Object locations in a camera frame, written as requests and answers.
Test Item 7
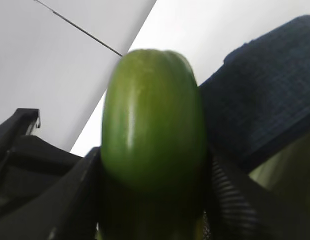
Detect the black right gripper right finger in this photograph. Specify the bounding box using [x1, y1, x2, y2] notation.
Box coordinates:
[206, 147, 310, 240]

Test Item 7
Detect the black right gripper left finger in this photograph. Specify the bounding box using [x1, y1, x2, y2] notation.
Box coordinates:
[0, 147, 100, 240]

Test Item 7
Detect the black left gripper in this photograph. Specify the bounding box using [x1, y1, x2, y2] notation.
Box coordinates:
[0, 108, 81, 215]

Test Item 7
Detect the dark navy fabric lunch bag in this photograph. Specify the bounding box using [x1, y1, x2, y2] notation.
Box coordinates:
[199, 15, 310, 173]

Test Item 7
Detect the green cucumber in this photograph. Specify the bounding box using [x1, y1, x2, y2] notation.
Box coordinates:
[100, 49, 208, 240]

